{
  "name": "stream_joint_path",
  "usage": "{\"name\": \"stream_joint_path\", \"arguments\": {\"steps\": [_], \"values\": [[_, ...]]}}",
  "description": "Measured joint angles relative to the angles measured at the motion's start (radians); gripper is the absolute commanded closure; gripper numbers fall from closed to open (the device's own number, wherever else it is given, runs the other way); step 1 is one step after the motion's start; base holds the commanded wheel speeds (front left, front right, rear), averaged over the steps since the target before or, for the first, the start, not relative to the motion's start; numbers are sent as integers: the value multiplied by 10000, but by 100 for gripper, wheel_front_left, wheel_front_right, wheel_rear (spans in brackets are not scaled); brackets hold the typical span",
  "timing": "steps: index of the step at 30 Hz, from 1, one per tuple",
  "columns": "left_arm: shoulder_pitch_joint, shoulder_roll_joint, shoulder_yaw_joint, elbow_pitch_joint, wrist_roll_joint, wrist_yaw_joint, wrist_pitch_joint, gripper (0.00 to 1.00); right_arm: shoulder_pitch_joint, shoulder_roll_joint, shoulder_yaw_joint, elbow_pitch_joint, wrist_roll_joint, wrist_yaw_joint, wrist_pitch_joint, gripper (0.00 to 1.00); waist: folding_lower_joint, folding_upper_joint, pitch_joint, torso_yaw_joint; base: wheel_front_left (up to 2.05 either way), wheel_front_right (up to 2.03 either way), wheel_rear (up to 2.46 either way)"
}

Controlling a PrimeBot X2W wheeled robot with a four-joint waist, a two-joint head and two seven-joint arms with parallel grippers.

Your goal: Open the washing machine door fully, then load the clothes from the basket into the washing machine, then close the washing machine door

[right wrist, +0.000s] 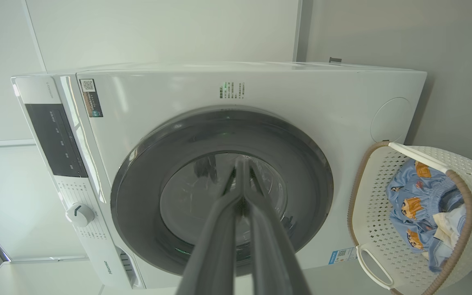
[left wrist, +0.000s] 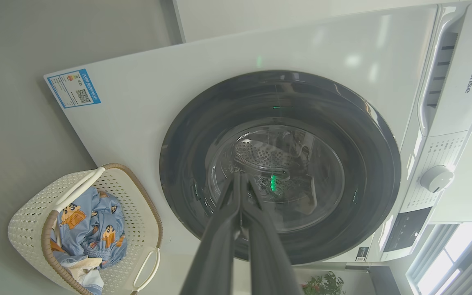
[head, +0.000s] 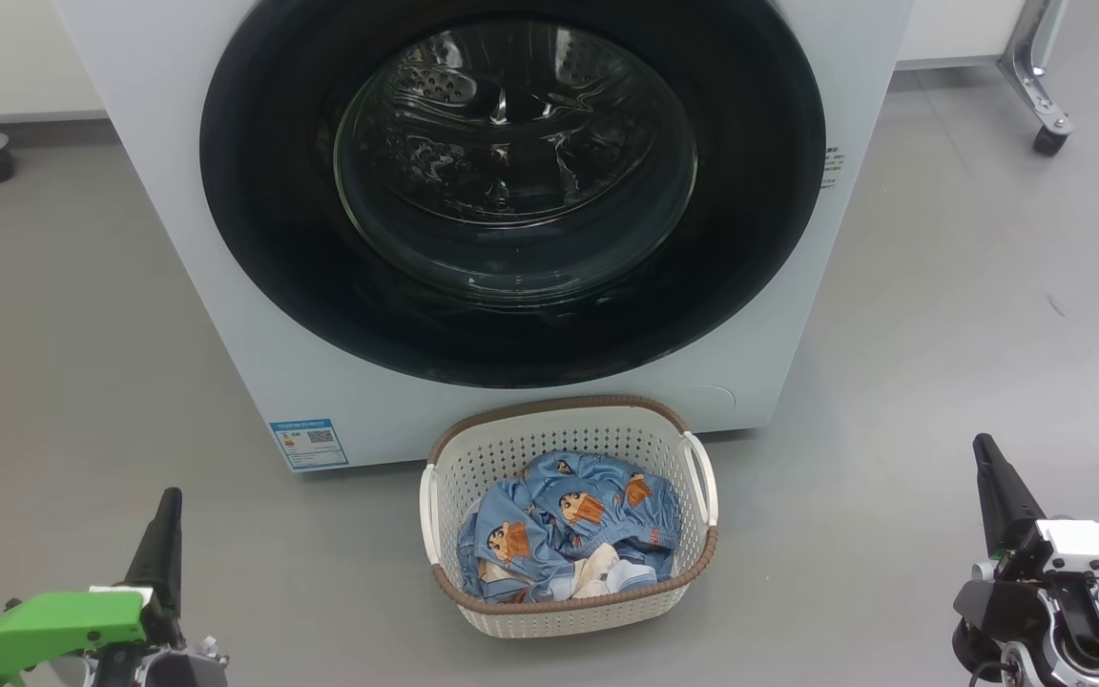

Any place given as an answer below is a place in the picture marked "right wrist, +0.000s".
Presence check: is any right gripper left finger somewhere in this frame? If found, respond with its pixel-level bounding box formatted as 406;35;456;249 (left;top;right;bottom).
177;158;245;295

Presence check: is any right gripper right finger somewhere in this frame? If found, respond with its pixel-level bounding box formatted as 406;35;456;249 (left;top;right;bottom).
243;158;312;295

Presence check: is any washing machine glass door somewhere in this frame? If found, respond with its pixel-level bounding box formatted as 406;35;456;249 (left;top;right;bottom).
111;106;334;277

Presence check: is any blue cartoon print garment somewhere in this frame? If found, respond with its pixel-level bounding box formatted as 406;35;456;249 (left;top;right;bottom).
386;159;466;273

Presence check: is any white washing machine dial knob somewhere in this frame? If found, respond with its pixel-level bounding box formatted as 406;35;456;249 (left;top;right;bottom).
66;203;95;227

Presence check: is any white front-load washing machine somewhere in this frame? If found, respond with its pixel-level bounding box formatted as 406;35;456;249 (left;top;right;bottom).
11;61;427;289

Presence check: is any blue energy label sticker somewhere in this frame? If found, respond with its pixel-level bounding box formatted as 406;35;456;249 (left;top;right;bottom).
329;247;358;265

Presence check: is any white perforated laundry basket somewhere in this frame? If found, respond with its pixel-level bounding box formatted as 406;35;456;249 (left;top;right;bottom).
347;141;472;295

